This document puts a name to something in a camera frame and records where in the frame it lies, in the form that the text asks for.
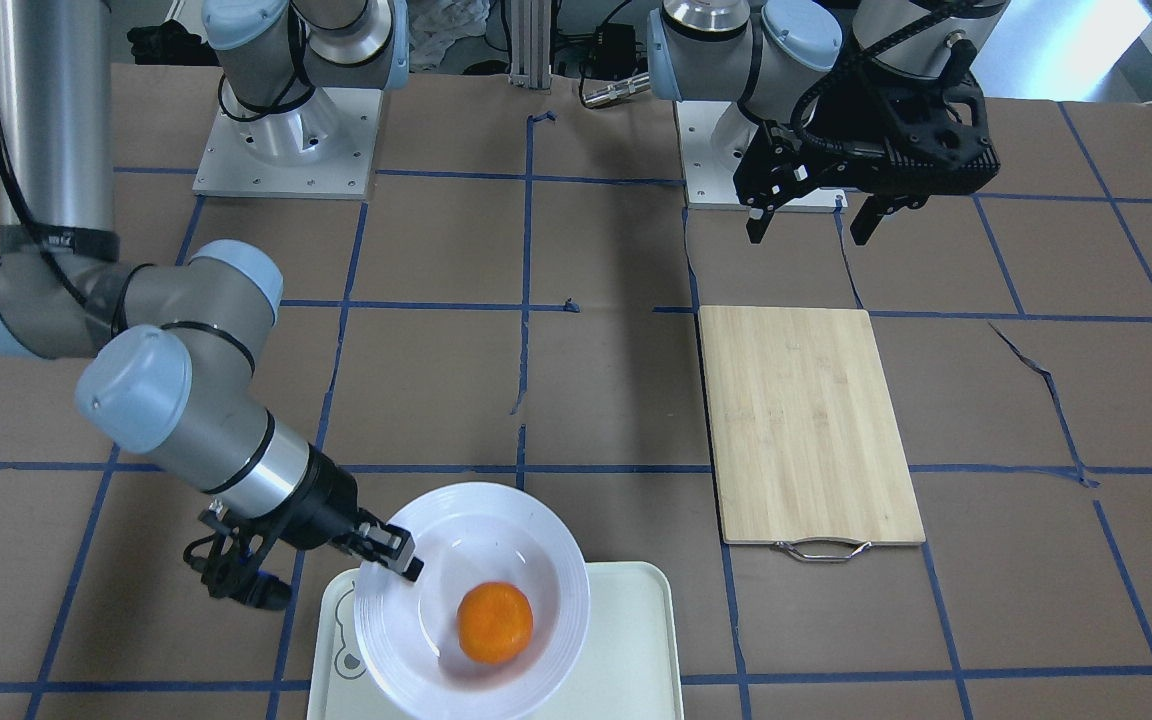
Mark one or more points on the cream bear tray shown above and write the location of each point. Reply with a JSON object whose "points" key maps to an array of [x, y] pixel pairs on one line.
{"points": [[628, 668]]}

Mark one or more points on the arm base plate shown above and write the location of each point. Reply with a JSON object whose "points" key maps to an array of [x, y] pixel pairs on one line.
{"points": [[712, 137], [322, 150]]}

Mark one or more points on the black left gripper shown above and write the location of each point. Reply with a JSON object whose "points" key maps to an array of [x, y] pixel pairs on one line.
{"points": [[848, 118]]}

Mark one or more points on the white round plate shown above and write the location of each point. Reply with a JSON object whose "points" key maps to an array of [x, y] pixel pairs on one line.
{"points": [[466, 535]]}

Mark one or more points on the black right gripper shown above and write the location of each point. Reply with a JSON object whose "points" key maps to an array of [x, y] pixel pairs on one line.
{"points": [[324, 505]]}

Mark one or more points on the bamboo cutting board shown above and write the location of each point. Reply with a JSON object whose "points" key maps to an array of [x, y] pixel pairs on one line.
{"points": [[805, 443]]}

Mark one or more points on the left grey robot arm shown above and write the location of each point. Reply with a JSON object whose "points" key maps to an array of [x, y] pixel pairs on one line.
{"points": [[772, 60]]}

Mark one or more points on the aluminium frame post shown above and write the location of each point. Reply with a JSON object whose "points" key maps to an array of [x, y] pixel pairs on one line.
{"points": [[531, 32]]}

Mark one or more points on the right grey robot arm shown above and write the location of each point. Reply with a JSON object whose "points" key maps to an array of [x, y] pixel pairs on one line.
{"points": [[171, 350]]}

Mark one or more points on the orange fruit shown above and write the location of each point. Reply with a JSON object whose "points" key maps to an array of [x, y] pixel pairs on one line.
{"points": [[494, 623]]}

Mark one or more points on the brown paper table cover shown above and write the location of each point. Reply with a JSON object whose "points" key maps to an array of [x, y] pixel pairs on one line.
{"points": [[514, 303]]}

